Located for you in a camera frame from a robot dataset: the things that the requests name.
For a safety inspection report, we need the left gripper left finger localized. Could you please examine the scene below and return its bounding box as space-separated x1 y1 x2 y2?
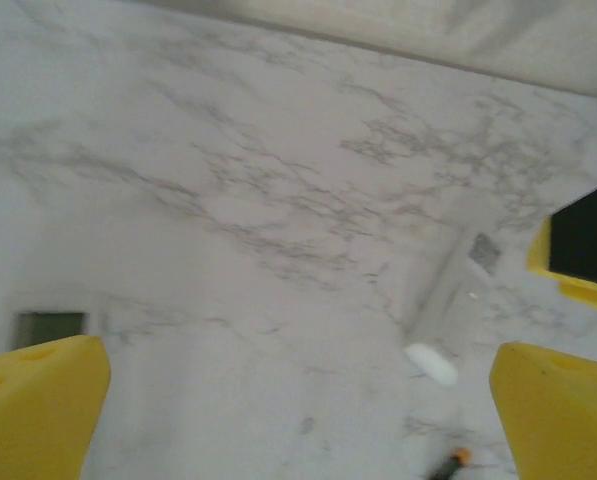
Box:
0 334 112 480

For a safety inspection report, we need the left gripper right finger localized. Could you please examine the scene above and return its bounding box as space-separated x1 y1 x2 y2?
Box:
488 341 597 480

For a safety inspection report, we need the small black AAA battery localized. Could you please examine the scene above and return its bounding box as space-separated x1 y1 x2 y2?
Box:
425 446 475 480

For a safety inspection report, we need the long white remote control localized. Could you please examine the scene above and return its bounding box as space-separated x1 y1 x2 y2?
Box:
404 232 504 386

